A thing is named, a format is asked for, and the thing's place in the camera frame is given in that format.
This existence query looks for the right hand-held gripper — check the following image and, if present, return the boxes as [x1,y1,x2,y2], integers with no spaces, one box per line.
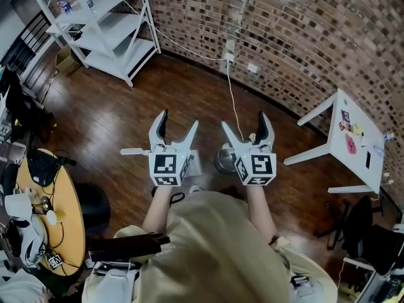
[220,111,278,186]

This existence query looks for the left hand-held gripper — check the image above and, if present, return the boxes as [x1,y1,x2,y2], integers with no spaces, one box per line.
[148,109,199,188]

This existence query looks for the metal bucket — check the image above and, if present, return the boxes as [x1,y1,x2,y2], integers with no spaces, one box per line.
[214,142,237,173]

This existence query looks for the white long-handled dustpan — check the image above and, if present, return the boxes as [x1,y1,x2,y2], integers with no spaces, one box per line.
[120,148,203,179]

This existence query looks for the person's left forearm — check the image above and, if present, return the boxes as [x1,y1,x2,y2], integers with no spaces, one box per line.
[141,186,177,233]

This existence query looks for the person's right forearm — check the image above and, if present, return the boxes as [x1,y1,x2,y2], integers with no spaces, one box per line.
[246,184,280,244]

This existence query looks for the dark printed cards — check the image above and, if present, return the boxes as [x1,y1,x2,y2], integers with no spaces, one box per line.
[339,109,352,132]

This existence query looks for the pink packet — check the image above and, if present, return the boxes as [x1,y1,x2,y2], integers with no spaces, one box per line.
[345,133,357,154]

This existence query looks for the white rectangular table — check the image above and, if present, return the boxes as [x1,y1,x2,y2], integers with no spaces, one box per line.
[283,88,386,195]

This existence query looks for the person's beige shirt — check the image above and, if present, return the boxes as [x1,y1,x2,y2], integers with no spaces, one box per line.
[81,190,338,303]

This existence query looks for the black chest pack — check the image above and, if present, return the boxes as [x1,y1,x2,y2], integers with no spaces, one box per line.
[88,234,171,263]

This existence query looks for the white shelf unit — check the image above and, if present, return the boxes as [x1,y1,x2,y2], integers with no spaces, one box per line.
[25,0,162,88]

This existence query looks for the cardboard box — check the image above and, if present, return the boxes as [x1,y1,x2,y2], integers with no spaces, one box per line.
[55,45,81,77]

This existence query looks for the round wooden table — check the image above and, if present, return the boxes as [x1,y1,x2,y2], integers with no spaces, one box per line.
[15,148,111,276]

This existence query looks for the black bag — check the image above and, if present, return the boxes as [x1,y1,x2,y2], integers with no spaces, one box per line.
[25,148,76,187]

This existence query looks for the yellow paper cup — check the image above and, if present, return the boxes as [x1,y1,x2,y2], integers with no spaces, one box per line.
[47,210,67,225]

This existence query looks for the small brass object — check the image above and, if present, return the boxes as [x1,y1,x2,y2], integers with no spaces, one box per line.
[31,196,53,214]

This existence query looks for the black office chair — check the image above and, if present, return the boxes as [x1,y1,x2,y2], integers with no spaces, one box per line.
[317,196,404,276]

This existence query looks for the black jacket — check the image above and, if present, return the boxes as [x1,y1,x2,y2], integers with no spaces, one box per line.
[4,69,56,143]

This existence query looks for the grey chest harness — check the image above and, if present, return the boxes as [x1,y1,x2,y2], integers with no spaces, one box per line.
[91,268,316,303]

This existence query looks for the white lamp shade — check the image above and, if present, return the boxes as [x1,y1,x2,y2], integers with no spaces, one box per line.
[4,193,32,217]

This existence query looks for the black metal railing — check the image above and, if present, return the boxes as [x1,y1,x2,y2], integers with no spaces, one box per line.
[0,11,53,75]

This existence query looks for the spare white gripper device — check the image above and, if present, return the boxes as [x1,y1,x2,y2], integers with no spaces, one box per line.
[8,216,64,270]

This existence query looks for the white cabinet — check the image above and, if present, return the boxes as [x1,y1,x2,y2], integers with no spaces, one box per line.
[342,256,404,303]

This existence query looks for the white power cable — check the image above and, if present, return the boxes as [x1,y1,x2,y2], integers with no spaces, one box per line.
[225,54,257,144]

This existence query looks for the thin white strung cable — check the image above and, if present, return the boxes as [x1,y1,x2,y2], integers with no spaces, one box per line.
[104,0,227,61]

